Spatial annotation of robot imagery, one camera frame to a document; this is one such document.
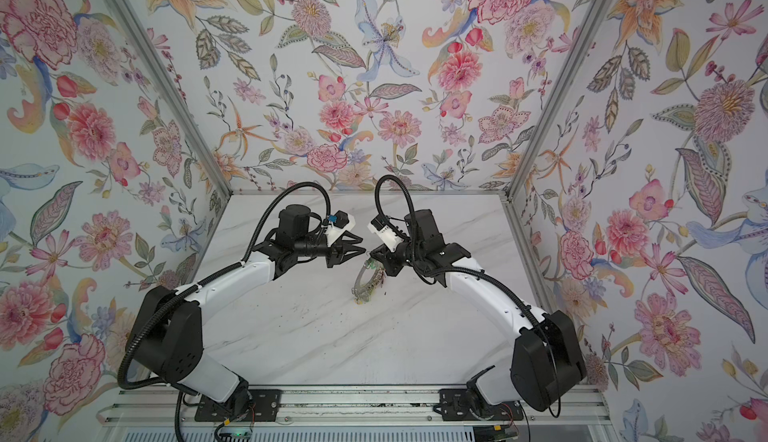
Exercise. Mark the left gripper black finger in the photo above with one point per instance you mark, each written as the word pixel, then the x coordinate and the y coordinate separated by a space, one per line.
pixel 347 240
pixel 342 255

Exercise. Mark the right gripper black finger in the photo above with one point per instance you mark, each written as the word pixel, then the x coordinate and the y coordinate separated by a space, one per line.
pixel 393 268
pixel 381 253

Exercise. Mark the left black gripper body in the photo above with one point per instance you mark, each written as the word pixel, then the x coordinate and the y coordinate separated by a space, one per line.
pixel 330 247

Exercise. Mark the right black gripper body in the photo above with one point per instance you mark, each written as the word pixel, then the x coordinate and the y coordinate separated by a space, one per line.
pixel 395 256

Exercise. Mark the large metal keyring with keys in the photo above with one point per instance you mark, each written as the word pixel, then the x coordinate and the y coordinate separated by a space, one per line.
pixel 369 278

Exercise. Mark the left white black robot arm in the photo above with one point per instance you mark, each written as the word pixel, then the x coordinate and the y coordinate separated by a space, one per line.
pixel 166 342

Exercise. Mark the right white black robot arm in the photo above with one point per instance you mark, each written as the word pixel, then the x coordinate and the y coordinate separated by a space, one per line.
pixel 546 359

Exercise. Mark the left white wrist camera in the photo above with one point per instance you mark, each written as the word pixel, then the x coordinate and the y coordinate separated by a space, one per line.
pixel 337 225

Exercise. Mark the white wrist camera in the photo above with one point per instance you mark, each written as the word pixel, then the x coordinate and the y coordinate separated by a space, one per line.
pixel 337 225
pixel 388 234

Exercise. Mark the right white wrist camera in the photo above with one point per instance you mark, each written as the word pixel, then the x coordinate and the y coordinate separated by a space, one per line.
pixel 388 234

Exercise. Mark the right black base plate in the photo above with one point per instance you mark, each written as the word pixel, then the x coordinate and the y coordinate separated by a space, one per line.
pixel 467 405

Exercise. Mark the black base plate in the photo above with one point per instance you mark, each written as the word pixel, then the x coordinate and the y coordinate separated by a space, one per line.
pixel 467 405
pixel 261 405

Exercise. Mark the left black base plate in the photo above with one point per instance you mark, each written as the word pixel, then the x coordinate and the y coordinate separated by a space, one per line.
pixel 261 405

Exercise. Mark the left aluminium corner post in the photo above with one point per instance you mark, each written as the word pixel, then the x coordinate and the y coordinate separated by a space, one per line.
pixel 137 35

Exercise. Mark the aluminium corner post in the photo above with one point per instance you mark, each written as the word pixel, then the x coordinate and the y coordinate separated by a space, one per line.
pixel 561 89
pixel 137 35

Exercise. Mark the aluminium mounting rail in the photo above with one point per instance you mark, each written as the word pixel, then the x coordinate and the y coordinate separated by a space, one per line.
pixel 349 405

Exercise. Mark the right aluminium corner post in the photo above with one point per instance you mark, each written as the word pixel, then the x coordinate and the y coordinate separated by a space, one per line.
pixel 561 89

